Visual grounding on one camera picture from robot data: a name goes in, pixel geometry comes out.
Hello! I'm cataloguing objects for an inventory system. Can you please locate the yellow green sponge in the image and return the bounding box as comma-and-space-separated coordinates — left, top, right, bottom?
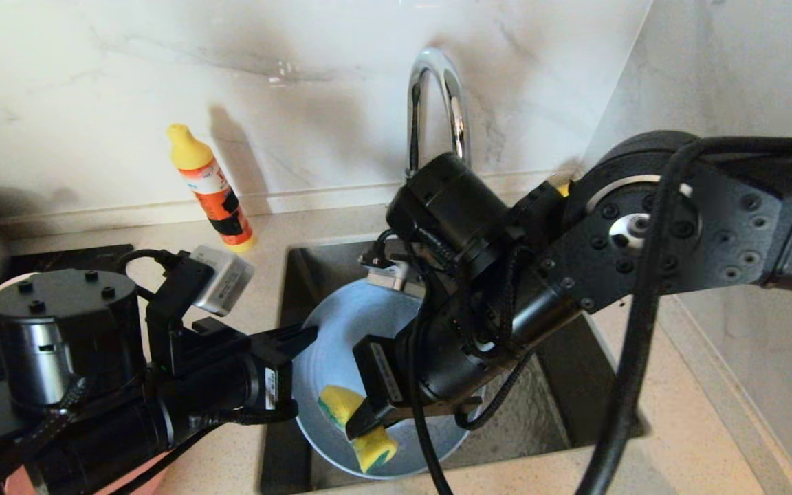
318, 385, 399, 474

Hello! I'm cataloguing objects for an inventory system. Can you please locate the blue grey plate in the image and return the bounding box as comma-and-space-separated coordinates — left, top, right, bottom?
291, 278, 486, 480

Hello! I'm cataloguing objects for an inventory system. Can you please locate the chrome gooseneck faucet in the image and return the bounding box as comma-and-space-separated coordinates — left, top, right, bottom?
406, 47, 471, 181

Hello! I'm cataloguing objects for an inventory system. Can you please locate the pink plate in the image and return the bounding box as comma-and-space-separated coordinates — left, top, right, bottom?
4, 450, 170, 495

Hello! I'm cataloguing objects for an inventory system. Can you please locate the orange dish soap bottle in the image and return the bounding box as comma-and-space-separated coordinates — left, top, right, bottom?
166, 124, 257, 253

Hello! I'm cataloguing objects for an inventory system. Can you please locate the stainless steel sink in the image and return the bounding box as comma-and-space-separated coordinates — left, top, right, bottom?
259, 234, 647, 494

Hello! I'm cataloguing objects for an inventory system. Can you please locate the black induction cooktop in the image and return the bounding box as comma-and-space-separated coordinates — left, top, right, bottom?
0, 244, 133, 413

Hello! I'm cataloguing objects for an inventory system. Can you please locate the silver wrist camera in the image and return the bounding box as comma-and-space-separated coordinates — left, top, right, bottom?
190, 245, 256, 317
362, 254, 428, 296

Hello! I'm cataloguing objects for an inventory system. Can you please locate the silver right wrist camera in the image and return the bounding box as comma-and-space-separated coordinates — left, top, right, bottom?
362, 254, 428, 296

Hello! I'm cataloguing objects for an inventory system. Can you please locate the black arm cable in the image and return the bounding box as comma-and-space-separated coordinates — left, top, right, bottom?
0, 249, 300, 495
406, 137, 792, 495

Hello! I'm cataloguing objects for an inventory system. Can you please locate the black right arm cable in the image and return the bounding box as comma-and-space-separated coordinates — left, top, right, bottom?
406, 137, 792, 495

